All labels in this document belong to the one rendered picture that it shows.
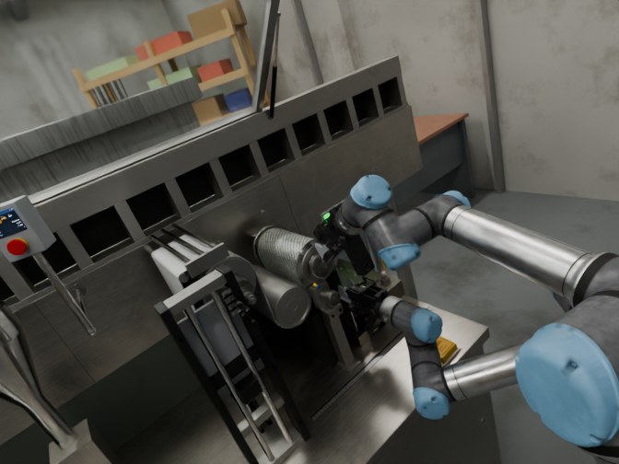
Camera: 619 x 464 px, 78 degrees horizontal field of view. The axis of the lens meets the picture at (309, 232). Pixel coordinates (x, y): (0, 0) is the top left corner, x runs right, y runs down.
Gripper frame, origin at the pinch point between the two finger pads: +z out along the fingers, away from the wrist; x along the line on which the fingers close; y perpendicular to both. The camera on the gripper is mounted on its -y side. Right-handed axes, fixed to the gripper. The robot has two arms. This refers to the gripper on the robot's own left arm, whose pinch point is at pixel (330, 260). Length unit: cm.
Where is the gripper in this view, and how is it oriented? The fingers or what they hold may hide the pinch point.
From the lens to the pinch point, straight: 106.0
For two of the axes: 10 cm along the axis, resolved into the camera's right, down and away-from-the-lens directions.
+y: -6.1, -7.7, 2.0
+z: -2.5, 4.2, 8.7
